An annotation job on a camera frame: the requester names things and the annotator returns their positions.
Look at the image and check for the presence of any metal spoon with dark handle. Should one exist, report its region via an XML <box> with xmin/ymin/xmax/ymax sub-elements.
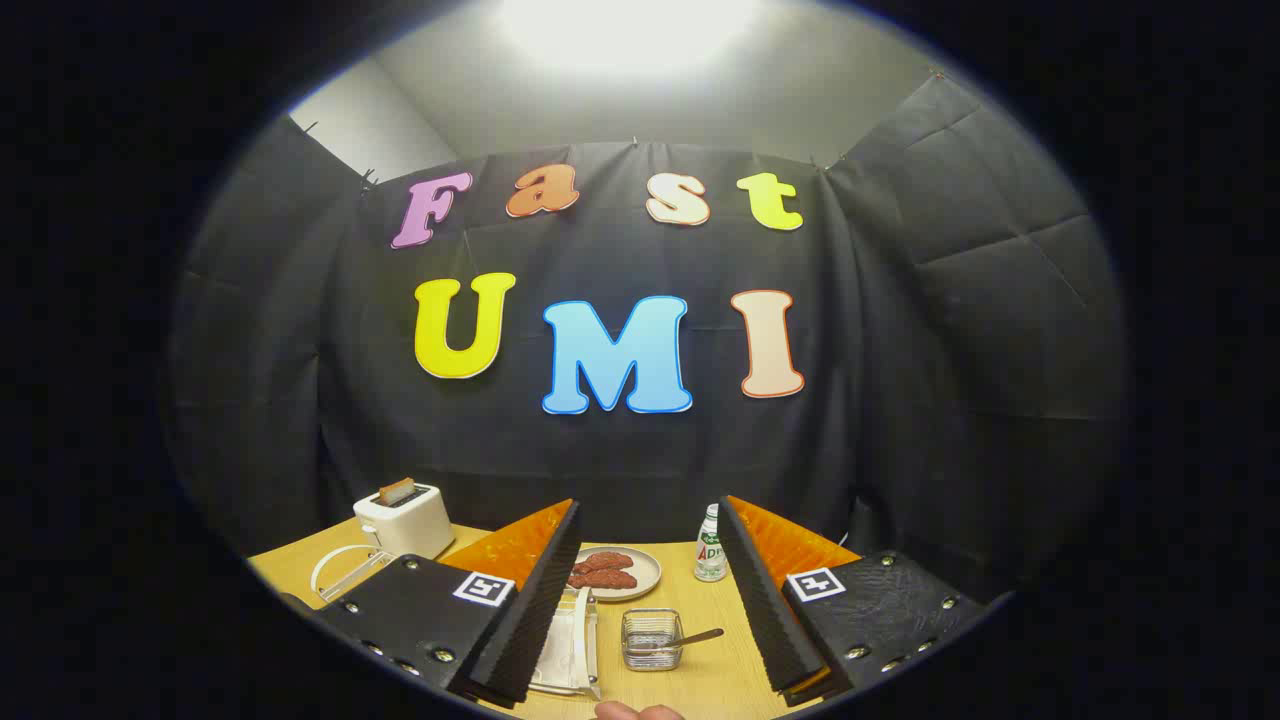
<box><xmin>640</xmin><ymin>628</ymin><xmax>725</xmax><ymax>661</ymax></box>

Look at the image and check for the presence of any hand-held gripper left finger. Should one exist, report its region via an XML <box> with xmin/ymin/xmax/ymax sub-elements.
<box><xmin>283</xmin><ymin>498</ymin><xmax>583</xmax><ymax>711</ymax></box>

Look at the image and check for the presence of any white toaster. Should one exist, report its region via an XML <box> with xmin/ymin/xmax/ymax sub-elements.
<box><xmin>353</xmin><ymin>483</ymin><xmax>456</xmax><ymax>561</ymax></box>

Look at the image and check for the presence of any white bottle with green label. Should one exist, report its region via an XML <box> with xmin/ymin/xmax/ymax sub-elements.
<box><xmin>693</xmin><ymin>504</ymin><xmax>729</xmax><ymax>583</ymax></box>

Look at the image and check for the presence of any white ribbed drain tray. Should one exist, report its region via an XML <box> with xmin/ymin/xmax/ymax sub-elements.
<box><xmin>530</xmin><ymin>600</ymin><xmax>583</xmax><ymax>693</ymax></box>

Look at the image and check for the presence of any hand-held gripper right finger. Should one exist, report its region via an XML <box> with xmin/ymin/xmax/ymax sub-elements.
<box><xmin>716</xmin><ymin>494</ymin><xmax>1011</xmax><ymax>709</ymax></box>

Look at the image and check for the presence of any perforated metal basket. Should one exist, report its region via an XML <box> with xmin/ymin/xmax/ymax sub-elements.
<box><xmin>621</xmin><ymin>609</ymin><xmax>685</xmax><ymax>672</ymax></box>

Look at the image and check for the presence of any beige round dish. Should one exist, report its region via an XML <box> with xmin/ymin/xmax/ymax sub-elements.
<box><xmin>570</xmin><ymin>546</ymin><xmax>662</xmax><ymax>602</ymax></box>

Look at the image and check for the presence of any white wire dish rack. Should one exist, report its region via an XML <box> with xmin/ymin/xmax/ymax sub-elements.
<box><xmin>310</xmin><ymin>545</ymin><xmax>601</xmax><ymax>698</ymax></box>

